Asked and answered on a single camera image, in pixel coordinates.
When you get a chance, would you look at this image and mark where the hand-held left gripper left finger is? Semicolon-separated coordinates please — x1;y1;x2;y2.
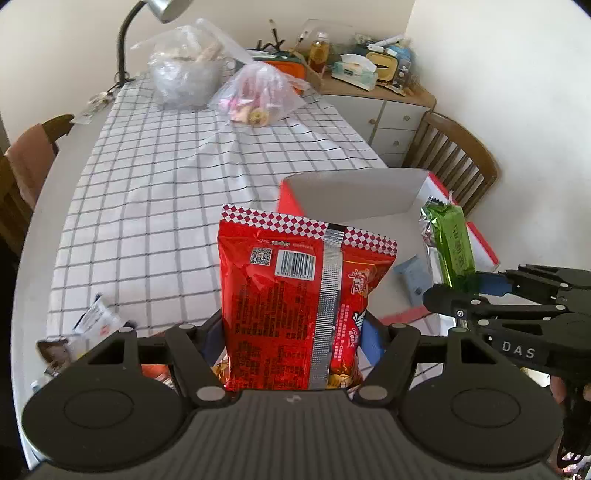
79;310;237;409

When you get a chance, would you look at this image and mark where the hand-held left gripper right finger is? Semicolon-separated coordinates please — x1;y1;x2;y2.
355;318;514;409

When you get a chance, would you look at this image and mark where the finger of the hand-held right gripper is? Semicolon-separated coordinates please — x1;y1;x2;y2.
421;284;570;332
473;264;591;304

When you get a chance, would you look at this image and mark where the green snack packet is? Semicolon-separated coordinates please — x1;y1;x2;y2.
419;194;477;289

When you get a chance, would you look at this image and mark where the red snack bag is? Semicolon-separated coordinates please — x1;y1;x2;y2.
217;204;399;393

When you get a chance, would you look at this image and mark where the red and white cardboard box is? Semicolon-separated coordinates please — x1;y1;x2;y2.
277;167;502;325

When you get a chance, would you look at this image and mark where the plastic bag with pink snacks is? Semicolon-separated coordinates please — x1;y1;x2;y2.
208;61;311;127

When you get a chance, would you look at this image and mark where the light blue snack packet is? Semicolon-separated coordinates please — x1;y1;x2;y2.
393;255;435;306

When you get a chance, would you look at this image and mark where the white snack packet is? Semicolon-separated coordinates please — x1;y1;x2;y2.
71;294;126;337

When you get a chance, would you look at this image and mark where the wooden chair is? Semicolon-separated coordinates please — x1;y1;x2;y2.
401;112;499;217
0;114;75;259

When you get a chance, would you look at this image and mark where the white checked tablecloth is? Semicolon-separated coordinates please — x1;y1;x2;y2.
46;76;389;339

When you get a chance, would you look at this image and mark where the white drawer cabinet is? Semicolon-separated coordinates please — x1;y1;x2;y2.
295;69;437;169

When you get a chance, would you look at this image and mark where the yellow tissue holder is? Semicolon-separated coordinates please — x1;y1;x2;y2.
365;50;400;85

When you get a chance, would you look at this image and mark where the green and white tissue box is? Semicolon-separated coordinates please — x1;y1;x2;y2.
331;54;380;91

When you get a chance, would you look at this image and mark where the clear plastic bag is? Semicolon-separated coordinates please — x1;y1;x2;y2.
131;18;254;110

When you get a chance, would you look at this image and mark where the orange pouch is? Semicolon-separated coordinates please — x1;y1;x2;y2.
252;54;311;96

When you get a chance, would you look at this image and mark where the amber glass bottle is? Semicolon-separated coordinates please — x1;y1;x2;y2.
308;31;331;75

